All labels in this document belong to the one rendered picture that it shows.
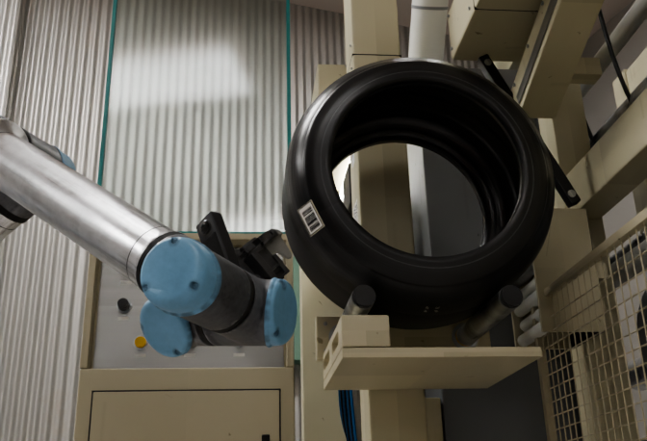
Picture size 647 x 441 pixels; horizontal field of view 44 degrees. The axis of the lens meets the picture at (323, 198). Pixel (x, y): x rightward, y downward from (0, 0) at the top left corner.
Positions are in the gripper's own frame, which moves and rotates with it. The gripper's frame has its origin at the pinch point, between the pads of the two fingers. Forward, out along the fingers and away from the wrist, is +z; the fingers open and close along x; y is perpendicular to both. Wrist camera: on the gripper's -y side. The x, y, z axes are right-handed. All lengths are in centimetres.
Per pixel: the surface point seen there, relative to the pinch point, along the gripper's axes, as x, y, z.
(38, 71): -198, -171, 220
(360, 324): -1.1, 22.6, 4.0
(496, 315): 11.0, 39.3, 24.3
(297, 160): 2.1, -9.2, 19.9
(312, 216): 0.3, 1.5, 13.6
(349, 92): 14.9, -13.2, 31.8
